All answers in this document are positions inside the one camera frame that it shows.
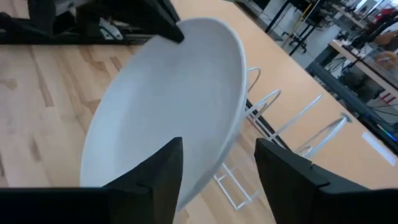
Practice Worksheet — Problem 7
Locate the white wire dish rack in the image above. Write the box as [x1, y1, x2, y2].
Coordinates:
[213, 66, 352, 212]

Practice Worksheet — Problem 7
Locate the yellow hanging cord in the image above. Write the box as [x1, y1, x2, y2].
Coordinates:
[292, 0, 321, 34]

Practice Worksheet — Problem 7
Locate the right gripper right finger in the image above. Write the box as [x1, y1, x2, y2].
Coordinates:
[254, 138, 398, 224]

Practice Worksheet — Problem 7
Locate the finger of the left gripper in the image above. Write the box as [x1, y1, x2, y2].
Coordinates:
[136, 0, 185, 44]

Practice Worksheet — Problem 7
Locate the white rectangular desk plate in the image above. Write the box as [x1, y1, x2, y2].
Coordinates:
[361, 131, 398, 167]

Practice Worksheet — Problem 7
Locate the white plate with pink underside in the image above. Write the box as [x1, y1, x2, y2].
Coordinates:
[80, 17, 249, 210]

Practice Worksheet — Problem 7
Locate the light tan desk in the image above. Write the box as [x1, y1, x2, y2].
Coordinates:
[170, 0, 398, 190]

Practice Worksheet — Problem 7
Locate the wood-top workbench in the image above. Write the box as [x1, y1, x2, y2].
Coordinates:
[306, 39, 398, 156]

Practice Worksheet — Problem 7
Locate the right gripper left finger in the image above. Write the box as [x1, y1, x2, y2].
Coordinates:
[0, 136, 184, 224]

